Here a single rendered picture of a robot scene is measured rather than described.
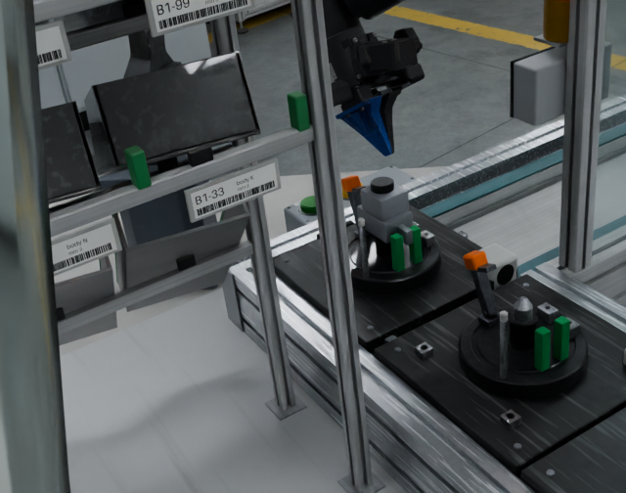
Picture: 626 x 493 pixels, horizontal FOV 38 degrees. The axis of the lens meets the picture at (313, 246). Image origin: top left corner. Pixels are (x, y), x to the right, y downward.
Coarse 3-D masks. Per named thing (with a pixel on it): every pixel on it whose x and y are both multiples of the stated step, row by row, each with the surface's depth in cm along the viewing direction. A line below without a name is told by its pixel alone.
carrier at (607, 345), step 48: (528, 288) 113; (432, 336) 107; (480, 336) 102; (528, 336) 98; (576, 336) 101; (624, 336) 103; (432, 384) 99; (480, 384) 98; (528, 384) 95; (576, 384) 97; (624, 384) 96; (480, 432) 92; (528, 432) 92; (576, 432) 91
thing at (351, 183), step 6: (342, 180) 121; (348, 180) 120; (354, 180) 121; (342, 186) 122; (348, 186) 120; (354, 186) 121; (360, 186) 120; (348, 192) 122; (354, 192) 120; (360, 192) 119; (354, 198) 121; (360, 198) 122; (354, 204) 122; (354, 210) 122; (354, 216) 123
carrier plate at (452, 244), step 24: (456, 240) 124; (288, 264) 123; (312, 264) 123; (456, 264) 119; (312, 288) 118; (432, 288) 115; (456, 288) 114; (360, 312) 112; (384, 312) 112; (408, 312) 111; (432, 312) 111; (360, 336) 108; (384, 336) 108
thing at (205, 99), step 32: (192, 64) 78; (224, 64) 78; (96, 96) 75; (128, 96) 76; (160, 96) 77; (192, 96) 78; (224, 96) 79; (96, 128) 83; (128, 128) 76; (160, 128) 77; (192, 128) 78; (224, 128) 79; (256, 128) 80; (96, 160) 95
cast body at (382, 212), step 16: (368, 192) 114; (384, 192) 113; (400, 192) 114; (368, 208) 115; (384, 208) 113; (400, 208) 114; (368, 224) 117; (384, 224) 113; (400, 224) 115; (384, 240) 115
